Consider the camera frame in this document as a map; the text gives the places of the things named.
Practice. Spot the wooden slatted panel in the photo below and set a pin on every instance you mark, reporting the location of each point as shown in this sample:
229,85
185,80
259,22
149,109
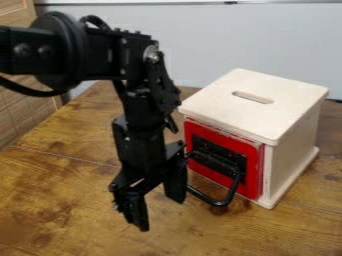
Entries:
22,112

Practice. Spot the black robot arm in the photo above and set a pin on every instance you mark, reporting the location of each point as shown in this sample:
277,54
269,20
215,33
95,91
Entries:
60,51

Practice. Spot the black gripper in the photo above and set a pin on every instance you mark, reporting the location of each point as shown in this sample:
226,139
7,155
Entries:
150,163

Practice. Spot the light wooden box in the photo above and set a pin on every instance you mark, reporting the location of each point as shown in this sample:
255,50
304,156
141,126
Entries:
271,110

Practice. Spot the black metal drawer handle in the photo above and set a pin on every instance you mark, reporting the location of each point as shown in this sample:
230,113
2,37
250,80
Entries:
214,198

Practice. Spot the red drawer front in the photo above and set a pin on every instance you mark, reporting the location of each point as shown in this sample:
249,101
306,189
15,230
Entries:
221,153

